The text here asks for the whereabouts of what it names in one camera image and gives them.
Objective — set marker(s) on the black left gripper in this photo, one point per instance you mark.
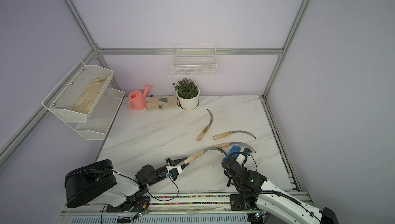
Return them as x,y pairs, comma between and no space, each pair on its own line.
174,161

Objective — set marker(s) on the sickle with wooden handle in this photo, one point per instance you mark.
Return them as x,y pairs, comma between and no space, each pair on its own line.
228,133
198,154
205,130
239,144

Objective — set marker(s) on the blue fluffy rag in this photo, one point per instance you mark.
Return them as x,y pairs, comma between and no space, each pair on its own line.
234,149

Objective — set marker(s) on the sickle with wooden handle middle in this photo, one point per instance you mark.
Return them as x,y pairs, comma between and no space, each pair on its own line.
239,144

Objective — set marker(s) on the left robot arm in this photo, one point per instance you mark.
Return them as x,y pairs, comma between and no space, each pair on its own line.
101,183

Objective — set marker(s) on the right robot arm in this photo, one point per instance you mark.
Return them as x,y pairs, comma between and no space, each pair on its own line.
261,193

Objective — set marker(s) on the white plant pot with saucer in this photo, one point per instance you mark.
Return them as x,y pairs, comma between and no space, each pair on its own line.
188,104

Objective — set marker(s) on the beige work glove on table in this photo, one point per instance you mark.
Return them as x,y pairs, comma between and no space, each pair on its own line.
162,102

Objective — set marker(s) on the pink watering can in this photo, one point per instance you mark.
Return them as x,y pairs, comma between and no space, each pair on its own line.
137,99

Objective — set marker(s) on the green potted plant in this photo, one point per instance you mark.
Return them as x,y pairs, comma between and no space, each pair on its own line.
186,88

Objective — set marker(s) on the white mesh lower shelf basket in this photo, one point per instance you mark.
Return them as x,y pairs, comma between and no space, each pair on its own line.
99,122

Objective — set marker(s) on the white mesh shelf basket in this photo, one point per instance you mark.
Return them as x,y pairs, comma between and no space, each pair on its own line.
63,97
99,122

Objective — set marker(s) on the beige glove in basket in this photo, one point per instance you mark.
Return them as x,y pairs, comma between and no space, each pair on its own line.
86,101

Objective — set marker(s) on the white mesh upper shelf basket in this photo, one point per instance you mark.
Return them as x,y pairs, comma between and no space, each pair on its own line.
63,97

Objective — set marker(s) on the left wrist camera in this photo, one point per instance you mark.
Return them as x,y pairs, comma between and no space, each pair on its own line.
173,172

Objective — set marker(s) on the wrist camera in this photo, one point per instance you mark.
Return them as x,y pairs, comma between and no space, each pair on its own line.
243,156
173,172

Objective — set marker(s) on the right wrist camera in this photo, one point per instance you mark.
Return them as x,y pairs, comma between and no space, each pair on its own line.
243,156

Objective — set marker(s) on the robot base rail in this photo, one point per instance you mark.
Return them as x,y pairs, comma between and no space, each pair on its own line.
194,208

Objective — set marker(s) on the white wire wall basket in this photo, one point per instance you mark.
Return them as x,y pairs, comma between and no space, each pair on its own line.
193,60

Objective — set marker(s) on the aluminium frame profile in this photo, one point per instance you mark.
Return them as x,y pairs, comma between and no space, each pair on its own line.
39,42

